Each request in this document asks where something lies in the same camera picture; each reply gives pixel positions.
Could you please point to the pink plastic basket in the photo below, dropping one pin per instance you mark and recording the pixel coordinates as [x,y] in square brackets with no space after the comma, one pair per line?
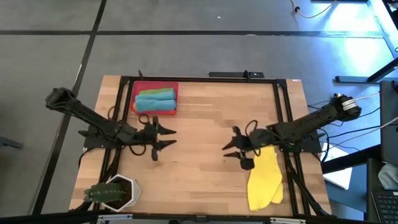
[136,85]

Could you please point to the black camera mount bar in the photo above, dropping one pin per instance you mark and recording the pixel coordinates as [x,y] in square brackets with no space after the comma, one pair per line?
[230,74]

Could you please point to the teal microfiber towel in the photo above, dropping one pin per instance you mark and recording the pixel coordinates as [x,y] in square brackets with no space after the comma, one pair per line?
[155,105]
[155,95]

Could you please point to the green cactus plant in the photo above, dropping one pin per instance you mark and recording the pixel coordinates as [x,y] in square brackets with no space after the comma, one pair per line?
[104,192]

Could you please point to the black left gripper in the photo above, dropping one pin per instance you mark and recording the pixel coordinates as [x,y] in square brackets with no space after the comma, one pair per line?
[147,135]

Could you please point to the black monitor panel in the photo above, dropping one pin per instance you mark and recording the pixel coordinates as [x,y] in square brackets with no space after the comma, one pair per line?
[388,124]

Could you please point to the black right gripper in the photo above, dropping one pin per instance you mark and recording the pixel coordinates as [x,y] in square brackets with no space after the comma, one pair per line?
[259,140]

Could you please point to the black rig beam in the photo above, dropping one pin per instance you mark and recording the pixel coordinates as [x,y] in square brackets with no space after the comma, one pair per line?
[199,218]

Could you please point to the yellow microfiber towel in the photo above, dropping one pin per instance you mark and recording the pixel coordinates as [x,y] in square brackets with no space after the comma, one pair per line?
[264,183]

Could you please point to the grey cloth bundle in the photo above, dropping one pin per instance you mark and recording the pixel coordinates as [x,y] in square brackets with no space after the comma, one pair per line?
[388,175]

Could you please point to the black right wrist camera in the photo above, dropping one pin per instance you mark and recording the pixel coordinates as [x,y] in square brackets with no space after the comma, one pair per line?
[247,164]

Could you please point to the black aluminium table frame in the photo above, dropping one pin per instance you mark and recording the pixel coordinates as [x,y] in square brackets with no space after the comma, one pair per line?
[217,79]

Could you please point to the white hexagonal plant pot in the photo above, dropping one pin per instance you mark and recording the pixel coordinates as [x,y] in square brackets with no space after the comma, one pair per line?
[134,193]

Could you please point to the white paper sheet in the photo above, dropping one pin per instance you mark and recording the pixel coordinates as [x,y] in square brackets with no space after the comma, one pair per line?
[340,177]

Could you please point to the orange microfiber towel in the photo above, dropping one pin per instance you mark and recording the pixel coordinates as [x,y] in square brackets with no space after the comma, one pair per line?
[134,106]

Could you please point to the black laptop keyboard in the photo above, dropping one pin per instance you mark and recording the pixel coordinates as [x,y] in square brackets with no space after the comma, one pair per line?
[385,205]

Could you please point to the black desk leg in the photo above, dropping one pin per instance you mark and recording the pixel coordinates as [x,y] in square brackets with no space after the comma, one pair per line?
[357,79]

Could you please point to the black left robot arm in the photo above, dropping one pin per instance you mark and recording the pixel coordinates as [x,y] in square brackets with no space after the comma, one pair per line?
[87,116]

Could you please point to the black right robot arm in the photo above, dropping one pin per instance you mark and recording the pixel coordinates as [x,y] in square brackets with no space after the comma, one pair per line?
[311,121]

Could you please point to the green microfiber towel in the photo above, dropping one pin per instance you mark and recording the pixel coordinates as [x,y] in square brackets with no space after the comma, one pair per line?
[155,90]

